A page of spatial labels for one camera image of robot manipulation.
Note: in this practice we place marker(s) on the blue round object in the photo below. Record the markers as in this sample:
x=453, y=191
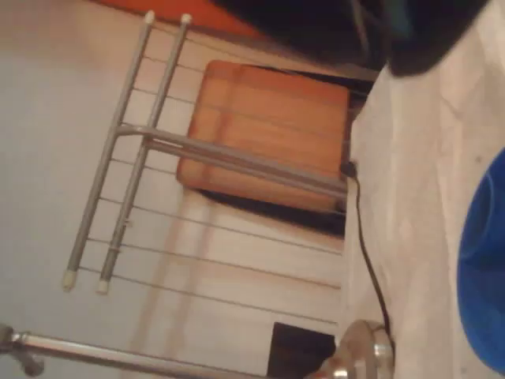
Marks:
x=487, y=268

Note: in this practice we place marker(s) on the dark brown rectangular object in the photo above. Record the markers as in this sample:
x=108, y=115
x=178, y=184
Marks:
x=300, y=351

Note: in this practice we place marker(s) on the black furniture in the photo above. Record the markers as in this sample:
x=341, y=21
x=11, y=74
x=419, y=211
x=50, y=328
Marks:
x=307, y=27

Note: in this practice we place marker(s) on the white wrinkled cloth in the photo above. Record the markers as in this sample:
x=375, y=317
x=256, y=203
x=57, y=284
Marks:
x=414, y=197

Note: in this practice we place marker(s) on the wooden stool seat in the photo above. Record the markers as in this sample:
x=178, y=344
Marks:
x=268, y=130

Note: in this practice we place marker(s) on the orange wooden board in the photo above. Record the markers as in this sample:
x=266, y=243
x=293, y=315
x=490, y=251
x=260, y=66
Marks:
x=189, y=13

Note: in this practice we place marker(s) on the chrome metal stand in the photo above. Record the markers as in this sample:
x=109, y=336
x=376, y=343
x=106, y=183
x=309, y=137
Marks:
x=367, y=347

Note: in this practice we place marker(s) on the grey metal drying rack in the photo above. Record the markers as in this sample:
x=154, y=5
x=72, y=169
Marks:
x=130, y=134

